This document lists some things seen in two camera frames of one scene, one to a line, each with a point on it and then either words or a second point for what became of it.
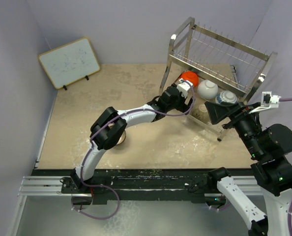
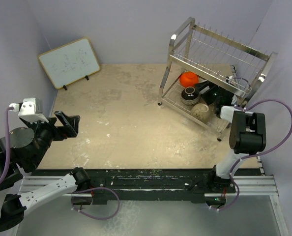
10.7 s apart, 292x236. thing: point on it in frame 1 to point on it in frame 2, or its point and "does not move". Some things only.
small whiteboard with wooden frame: [70, 62] does not move
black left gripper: [184, 107] to [71, 124]
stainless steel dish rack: [224, 73] does not move
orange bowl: [190, 76] does not move
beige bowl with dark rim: [122, 138] to [190, 96]
